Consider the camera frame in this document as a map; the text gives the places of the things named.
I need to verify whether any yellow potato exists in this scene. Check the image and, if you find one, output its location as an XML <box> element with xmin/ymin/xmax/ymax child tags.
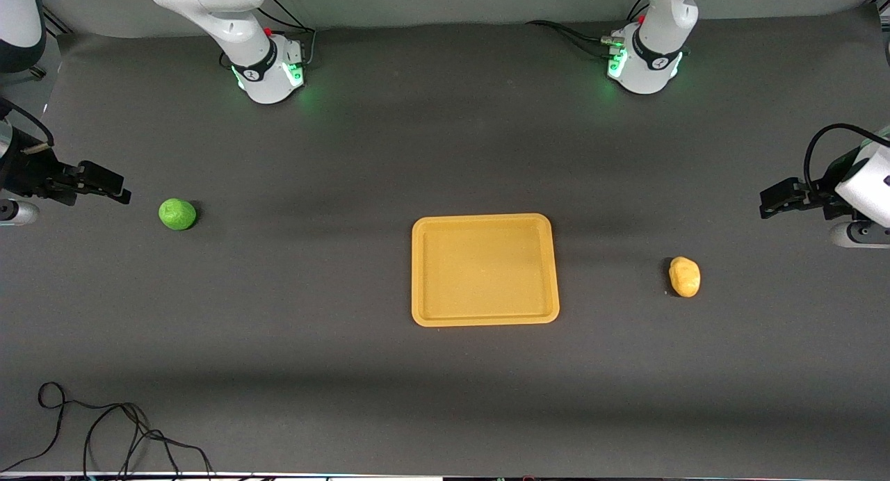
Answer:
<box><xmin>669</xmin><ymin>256</ymin><xmax>702</xmax><ymax>298</ymax></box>

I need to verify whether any yellow plastic tray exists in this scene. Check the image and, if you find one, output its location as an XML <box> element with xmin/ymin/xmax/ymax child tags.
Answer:
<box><xmin>411</xmin><ymin>213</ymin><xmax>560</xmax><ymax>327</ymax></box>

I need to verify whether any dark grey table mat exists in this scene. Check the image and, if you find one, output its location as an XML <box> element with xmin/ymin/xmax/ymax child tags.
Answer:
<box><xmin>0</xmin><ymin>5</ymin><xmax>890</xmax><ymax>476</ymax></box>

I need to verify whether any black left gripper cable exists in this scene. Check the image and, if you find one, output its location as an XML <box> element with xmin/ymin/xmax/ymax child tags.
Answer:
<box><xmin>804</xmin><ymin>123</ymin><xmax>890</xmax><ymax>191</ymax></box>

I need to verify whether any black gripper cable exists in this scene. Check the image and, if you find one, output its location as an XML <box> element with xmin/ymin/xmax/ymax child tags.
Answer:
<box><xmin>804</xmin><ymin>123</ymin><xmax>890</xmax><ymax>191</ymax></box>
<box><xmin>0</xmin><ymin>97</ymin><xmax>55</xmax><ymax>148</ymax></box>

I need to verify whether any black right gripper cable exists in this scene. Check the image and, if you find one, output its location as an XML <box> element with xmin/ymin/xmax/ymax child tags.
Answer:
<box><xmin>0</xmin><ymin>97</ymin><xmax>55</xmax><ymax>148</ymax></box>

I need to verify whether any thin black loose cable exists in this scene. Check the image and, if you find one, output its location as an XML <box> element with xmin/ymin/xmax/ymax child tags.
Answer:
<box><xmin>0</xmin><ymin>382</ymin><xmax>214</xmax><ymax>479</ymax></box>

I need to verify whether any black right arm base cable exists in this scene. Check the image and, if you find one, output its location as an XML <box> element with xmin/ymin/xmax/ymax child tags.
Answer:
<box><xmin>220</xmin><ymin>0</ymin><xmax>318</xmax><ymax>70</ymax></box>

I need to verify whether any black arm base cable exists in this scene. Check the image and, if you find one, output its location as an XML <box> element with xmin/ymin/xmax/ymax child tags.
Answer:
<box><xmin>220</xmin><ymin>0</ymin><xmax>318</xmax><ymax>70</ymax></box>
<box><xmin>525</xmin><ymin>0</ymin><xmax>649</xmax><ymax>59</ymax></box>

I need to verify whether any black left arm base cable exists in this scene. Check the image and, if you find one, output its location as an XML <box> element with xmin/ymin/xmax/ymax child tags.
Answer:
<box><xmin>525</xmin><ymin>0</ymin><xmax>649</xmax><ymax>59</ymax></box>

